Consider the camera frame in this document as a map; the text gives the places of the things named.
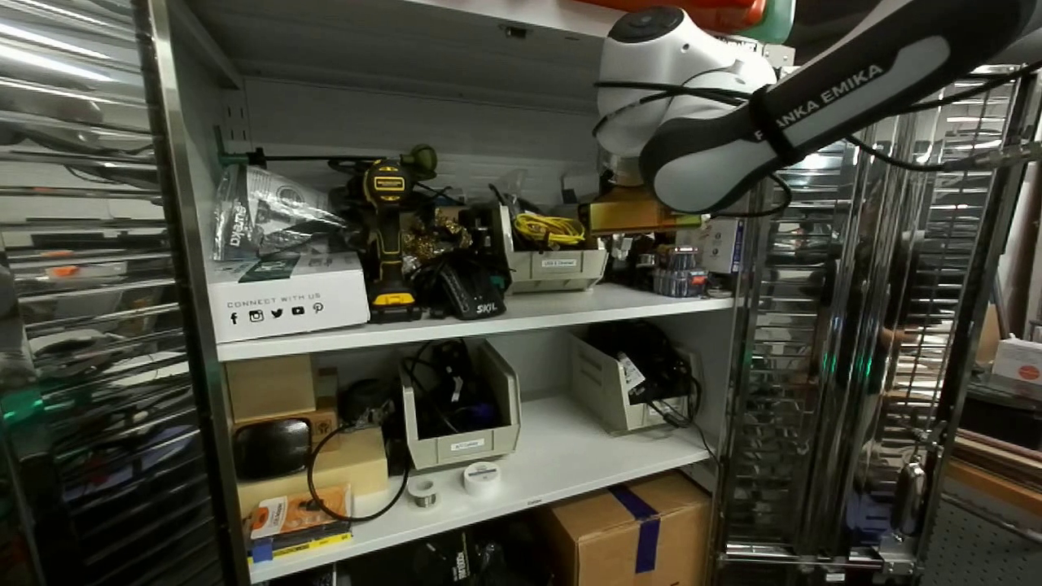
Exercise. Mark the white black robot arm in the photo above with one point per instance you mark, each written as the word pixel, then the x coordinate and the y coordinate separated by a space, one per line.
pixel 703 117

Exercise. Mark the white red small box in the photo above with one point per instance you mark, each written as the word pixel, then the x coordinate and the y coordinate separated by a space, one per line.
pixel 721 244

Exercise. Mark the brown cardboard box lower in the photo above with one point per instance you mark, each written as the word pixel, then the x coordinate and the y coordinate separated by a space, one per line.
pixel 349 461

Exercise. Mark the brown cardboard box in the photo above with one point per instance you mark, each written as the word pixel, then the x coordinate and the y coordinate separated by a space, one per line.
pixel 272 386
pixel 349 461

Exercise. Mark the cardboard box with blue tape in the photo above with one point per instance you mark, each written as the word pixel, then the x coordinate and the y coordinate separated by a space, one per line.
pixel 652 533

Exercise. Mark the white cardboard box with icons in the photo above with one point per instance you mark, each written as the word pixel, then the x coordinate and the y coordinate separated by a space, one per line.
pixel 289 295

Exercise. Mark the brown cardboard box upper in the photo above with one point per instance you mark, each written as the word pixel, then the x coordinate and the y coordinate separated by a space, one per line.
pixel 272 386

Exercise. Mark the black battery charger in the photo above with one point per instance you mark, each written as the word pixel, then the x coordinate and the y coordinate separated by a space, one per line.
pixel 469 286

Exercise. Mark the white bin right lower shelf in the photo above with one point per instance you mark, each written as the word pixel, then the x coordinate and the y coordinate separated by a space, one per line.
pixel 629 376

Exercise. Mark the pack of batteries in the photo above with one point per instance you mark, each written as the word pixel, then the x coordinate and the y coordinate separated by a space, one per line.
pixel 679 271

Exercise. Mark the yellow black power drill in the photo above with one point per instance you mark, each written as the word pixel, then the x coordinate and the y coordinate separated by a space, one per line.
pixel 385 185

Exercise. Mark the white tape roll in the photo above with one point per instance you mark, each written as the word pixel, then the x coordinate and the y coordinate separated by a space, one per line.
pixel 481 478

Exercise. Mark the grey tape roll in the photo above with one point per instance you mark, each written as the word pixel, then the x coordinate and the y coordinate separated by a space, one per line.
pixel 420 494

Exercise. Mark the clear plastic bag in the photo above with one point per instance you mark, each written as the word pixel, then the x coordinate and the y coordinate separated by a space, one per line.
pixel 264 212

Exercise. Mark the black pouch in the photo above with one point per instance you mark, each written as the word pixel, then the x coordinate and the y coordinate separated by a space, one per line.
pixel 268 450

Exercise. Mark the orange container top shelf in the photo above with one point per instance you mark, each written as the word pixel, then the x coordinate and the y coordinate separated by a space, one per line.
pixel 712 13

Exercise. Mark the orange book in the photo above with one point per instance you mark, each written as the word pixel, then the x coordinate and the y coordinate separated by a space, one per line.
pixel 292 525

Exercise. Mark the green container top shelf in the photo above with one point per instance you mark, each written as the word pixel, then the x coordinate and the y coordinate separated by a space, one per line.
pixel 776 19

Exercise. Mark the white bin with yellow cable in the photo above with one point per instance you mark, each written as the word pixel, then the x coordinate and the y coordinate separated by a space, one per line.
pixel 547 250

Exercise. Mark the white bin with black cables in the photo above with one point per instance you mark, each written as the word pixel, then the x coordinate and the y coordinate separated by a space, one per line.
pixel 461 400

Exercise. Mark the orange wrist camera box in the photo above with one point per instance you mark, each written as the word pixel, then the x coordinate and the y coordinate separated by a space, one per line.
pixel 636 209

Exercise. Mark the metal wire rack cart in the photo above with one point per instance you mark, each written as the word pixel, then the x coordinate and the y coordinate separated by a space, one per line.
pixel 860 306

